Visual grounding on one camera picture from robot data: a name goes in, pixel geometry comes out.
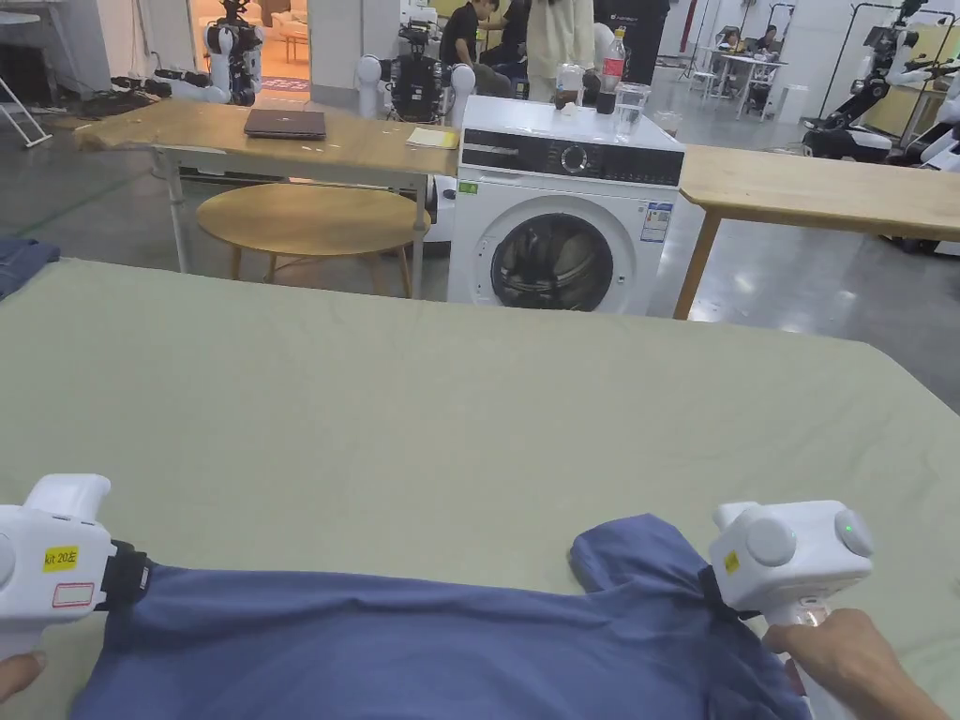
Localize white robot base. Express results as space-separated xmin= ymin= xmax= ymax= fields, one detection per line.
xmin=423 ymin=175 xmax=459 ymax=247

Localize white folding stand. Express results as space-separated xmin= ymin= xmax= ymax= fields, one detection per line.
xmin=0 ymin=74 xmax=53 ymax=149

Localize white and black robot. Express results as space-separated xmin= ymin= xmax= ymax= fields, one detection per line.
xmin=355 ymin=21 xmax=479 ymax=126
xmin=153 ymin=0 xmax=266 ymax=108
xmin=799 ymin=0 xmax=960 ymax=162

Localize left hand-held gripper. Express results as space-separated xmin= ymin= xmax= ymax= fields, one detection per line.
xmin=0 ymin=473 xmax=152 ymax=663

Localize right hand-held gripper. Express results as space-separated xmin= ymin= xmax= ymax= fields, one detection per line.
xmin=697 ymin=500 xmax=876 ymax=720

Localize group of people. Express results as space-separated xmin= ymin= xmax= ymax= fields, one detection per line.
xmin=708 ymin=23 xmax=783 ymax=57

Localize round wooden table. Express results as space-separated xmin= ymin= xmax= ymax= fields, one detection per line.
xmin=195 ymin=182 xmax=433 ymax=299

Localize bare wooden table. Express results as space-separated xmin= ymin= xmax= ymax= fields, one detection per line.
xmin=672 ymin=142 xmax=960 ymax=322

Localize person's right hand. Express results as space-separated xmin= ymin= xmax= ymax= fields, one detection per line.
xmin=760 ymin=607 xmax=953 ymax=720

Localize blue garment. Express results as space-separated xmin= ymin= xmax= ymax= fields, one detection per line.
xmin=0 ymin=237 xmax=61 ymax=303

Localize white washing machine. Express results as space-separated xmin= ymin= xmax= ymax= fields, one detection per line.
xmin=446 ymin=25 xmax=687 ymax=317

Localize bed with pale green sheet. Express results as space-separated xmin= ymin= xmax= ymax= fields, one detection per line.
xmin=0 ymin=257 xmax=960 ymax=720

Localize long wooden table with laptop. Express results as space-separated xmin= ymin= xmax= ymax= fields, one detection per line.
xmin=74 ymin=98 xmax=461 ymax=276

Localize person's left hand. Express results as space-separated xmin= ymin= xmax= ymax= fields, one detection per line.
xmin=0 ymin=650 xmax=49 ymax=700

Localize dark blue shirt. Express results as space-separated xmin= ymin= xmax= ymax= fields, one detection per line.
xmin=70 ymin=513 xmax=813 ymax=720

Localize white desk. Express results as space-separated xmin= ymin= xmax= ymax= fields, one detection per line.
xmin=698 ymin=53 xmax=790 ymax=121

